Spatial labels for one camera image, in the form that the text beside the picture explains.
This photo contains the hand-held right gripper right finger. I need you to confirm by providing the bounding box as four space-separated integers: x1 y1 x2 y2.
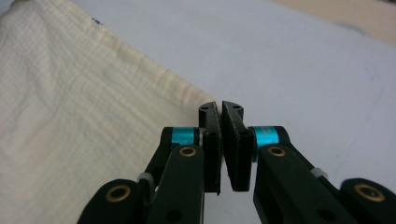
220 100 292 193

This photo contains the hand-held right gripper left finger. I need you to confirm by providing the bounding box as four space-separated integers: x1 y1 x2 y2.
161 101 224 196

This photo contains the cream printed cloth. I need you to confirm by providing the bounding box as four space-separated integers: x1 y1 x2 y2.
0 0 224 224

